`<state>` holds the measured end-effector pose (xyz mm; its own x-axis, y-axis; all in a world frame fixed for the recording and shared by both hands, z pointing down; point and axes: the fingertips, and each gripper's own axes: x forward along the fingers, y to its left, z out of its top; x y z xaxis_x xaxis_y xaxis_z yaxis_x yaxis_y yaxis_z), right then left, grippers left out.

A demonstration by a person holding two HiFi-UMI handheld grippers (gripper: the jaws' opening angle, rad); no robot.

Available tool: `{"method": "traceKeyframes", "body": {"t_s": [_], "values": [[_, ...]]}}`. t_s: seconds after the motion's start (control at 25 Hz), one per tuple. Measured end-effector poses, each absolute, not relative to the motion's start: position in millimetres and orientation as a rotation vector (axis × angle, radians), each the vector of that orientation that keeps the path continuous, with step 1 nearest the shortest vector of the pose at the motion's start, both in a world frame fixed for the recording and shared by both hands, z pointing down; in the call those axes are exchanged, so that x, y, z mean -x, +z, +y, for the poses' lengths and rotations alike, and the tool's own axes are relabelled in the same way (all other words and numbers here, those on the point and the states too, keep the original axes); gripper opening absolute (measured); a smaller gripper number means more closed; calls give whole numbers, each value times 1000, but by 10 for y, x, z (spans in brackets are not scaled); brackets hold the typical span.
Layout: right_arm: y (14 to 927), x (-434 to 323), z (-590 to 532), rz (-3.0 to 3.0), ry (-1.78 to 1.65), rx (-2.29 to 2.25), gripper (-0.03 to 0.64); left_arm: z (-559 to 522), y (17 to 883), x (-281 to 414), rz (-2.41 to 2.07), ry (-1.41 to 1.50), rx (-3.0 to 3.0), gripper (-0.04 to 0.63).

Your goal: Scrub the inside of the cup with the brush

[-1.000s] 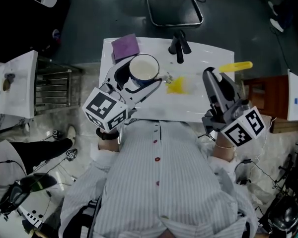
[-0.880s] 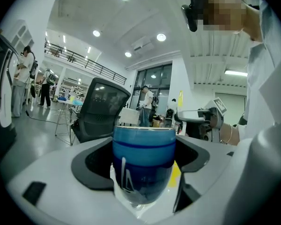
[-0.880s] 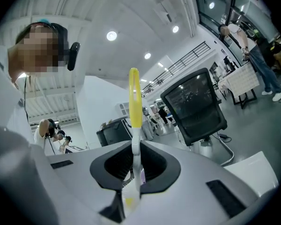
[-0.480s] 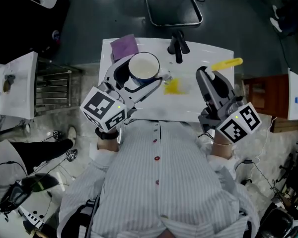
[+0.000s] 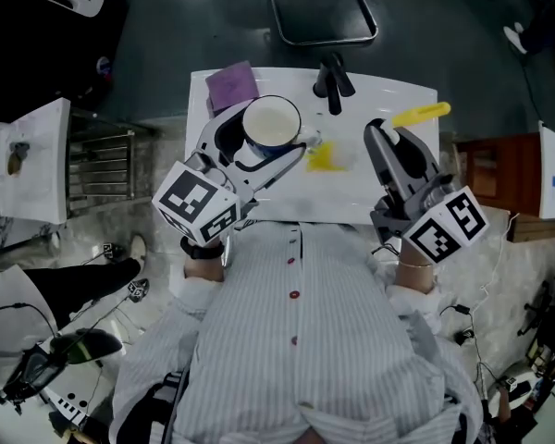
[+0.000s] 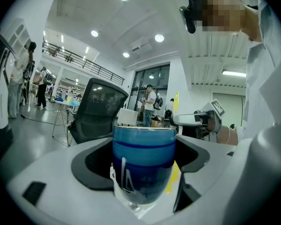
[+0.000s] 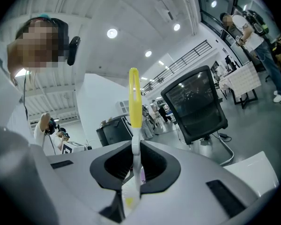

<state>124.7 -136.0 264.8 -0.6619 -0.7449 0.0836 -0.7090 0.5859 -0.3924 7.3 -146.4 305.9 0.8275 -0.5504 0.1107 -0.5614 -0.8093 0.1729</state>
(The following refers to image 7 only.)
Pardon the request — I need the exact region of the table with checkered cloth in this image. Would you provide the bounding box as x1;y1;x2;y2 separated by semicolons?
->
219;61;262;110

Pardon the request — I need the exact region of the yellow brush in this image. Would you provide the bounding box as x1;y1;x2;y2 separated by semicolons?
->
120;67;147;211

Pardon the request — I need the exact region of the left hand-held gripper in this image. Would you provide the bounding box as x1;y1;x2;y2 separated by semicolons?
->
62;141;85;155

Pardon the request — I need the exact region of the ceiling air vent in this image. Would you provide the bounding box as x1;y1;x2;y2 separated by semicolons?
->
154;0;178;22

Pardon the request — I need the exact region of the black cabinet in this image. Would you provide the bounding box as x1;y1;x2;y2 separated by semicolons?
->
96;114;134;147

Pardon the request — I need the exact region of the person's head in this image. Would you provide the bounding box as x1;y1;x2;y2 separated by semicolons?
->
7;16;70;75

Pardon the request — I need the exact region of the black headset cable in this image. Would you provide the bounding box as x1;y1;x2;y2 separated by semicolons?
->
22;70;29;120

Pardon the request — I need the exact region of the black mesh office chair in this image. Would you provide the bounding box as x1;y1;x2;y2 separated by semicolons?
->
160;65;235;166

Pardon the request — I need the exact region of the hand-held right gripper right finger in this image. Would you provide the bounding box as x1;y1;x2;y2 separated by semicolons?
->
131;141;259;225

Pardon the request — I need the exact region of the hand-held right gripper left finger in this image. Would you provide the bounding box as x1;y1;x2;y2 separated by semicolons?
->
32;141;134;225

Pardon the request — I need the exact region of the black metal railing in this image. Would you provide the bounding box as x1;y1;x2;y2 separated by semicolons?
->
140;40;213;96

